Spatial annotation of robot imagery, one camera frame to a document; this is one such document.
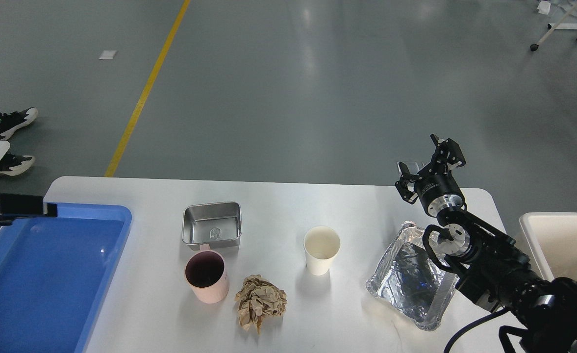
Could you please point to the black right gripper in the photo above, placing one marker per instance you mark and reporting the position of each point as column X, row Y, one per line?
column 438, row 190

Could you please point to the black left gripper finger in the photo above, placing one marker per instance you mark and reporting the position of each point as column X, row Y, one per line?
column 18, row 206

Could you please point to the aluminium foil tray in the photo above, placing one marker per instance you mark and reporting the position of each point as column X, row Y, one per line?
column 409, row 281

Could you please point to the stainless steel rectangular tray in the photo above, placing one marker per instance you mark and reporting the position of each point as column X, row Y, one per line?
column 217, row 224

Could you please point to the pink ribbed mug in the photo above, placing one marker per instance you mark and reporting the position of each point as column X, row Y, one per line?
column 206, row 274

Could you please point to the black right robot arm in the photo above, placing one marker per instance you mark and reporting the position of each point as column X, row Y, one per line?
column 492, row 272

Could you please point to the clear floor plate left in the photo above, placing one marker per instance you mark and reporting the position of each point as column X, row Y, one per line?
column 411, row 167

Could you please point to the seated person in black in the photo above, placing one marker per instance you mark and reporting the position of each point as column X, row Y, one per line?
column 14, row 164

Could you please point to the blue plastic bin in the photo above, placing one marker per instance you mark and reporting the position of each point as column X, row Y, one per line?
column 54, row 276

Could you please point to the white paper cup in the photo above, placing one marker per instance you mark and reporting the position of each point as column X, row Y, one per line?
column 321, row 246

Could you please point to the white plastic bin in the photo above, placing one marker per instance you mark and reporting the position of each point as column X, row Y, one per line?
column 552, row 240

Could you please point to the white paper scrap on floor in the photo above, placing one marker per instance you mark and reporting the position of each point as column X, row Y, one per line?
column 108, row 54

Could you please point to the crumpled brown paper ball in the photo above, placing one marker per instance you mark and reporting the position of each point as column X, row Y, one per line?
column 257, row 300

